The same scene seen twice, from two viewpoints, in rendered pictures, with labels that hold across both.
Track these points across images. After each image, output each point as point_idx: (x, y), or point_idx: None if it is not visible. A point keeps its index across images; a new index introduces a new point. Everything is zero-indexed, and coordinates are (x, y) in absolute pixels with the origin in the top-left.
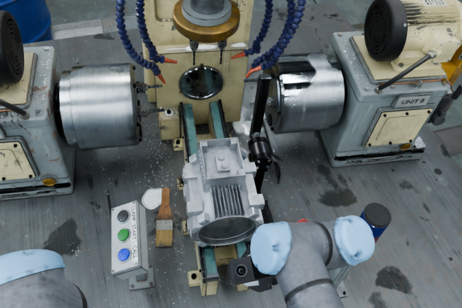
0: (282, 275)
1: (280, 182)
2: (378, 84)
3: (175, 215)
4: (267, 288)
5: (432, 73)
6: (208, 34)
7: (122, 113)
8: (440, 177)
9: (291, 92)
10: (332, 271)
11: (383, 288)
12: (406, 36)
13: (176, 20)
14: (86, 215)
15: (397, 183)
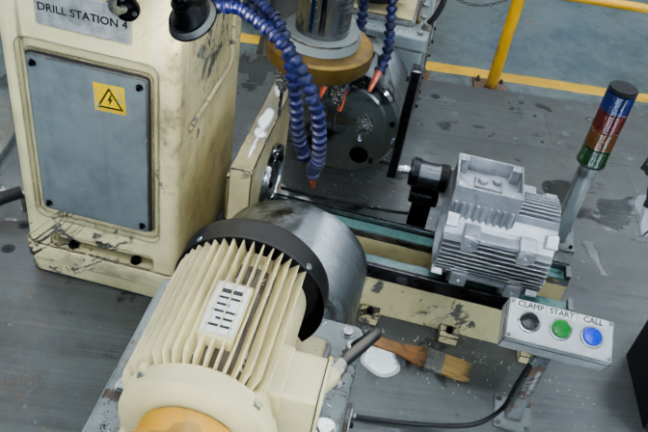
0: None
1: (403, 219)
2: (416, 24)
3: (419, 343)
4: None
5: None
6: (371, 55)
7: (355, 252)
8: (444, 98)
9: (390, 88)
10: (568, 212)
11: None
12: None
13: (328, 68)
14: None
15: (440, 130)
